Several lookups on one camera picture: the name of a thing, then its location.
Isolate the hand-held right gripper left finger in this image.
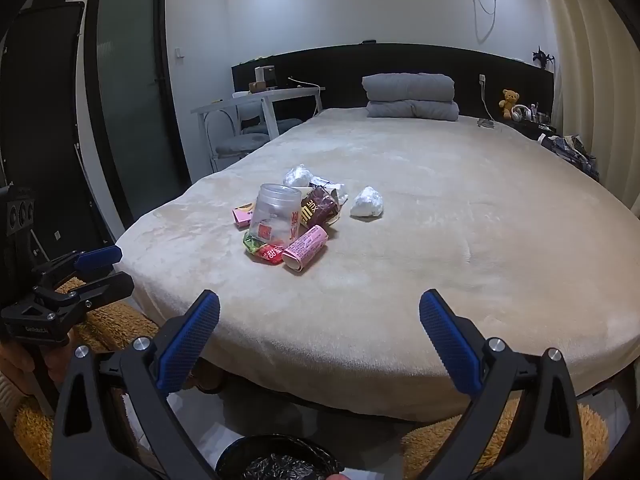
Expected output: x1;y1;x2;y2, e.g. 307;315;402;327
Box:
50;289;223;480

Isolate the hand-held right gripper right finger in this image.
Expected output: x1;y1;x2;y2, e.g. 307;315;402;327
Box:
415;288;588;480

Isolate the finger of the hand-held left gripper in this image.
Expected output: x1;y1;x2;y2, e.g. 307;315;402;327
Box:
31;246;124;288
32;271;136;321

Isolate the green red candy wrapper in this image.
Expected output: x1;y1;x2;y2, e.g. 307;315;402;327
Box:
242;230;286;264

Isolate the small pink box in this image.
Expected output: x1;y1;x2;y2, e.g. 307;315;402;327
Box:
231;202;257;228

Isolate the pink cake box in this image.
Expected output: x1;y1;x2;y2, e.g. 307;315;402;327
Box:
281;225;329;276

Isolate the black trash bin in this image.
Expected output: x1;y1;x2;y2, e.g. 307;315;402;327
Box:
215;434;346;480

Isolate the white tissue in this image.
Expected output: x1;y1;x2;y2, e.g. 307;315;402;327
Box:
349;186;386;219

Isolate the brown snack packet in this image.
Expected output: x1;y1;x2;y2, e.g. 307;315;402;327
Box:
298;187;342;231

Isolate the white plastic bag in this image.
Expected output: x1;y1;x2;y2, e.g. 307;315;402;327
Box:
283;164;321;187

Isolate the person's left hand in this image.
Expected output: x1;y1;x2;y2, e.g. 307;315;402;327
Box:
0;342;36;413

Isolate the person's left leg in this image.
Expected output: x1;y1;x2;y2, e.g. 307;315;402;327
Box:
12;277;173;480

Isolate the person's leg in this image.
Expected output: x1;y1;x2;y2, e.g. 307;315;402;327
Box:
12;277;173;480
402;400;608;480

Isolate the wooden bed leg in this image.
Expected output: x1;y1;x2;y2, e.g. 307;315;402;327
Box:
192;357;228;395

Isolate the beige fleece blanket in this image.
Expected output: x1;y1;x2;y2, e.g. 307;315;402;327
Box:
116;107;640;423

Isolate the person's right leg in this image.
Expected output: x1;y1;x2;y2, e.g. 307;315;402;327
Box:
402;400;608;480

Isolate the black wardrobe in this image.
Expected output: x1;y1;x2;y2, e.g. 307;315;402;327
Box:
0;0;116;281

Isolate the chair with grey cushion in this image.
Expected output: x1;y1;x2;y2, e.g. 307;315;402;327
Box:
206;109;271;171
241;110;304;137

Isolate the frosted glass door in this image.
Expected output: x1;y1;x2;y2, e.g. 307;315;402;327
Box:
84;0;193;228

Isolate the pile of clothes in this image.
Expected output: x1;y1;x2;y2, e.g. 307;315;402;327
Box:
540;132;601;181

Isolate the black nightstand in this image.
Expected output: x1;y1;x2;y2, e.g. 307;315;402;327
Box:
500;117;557;142

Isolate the folded grey quilt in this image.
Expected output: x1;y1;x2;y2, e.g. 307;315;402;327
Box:
361;73;456;103
366;100;460;122

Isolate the white desk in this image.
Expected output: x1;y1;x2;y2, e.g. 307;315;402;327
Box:
191;87;326;171

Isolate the brown teddy bear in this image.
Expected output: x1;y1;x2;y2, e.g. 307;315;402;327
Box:
498;89;521;121

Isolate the black headboard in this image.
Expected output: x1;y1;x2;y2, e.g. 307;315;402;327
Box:
231;43;555;121

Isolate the cream curtain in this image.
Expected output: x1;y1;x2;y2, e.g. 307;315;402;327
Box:
530;0;640;211

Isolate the white charging cable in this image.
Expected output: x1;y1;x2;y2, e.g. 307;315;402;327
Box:
477;74;501;128

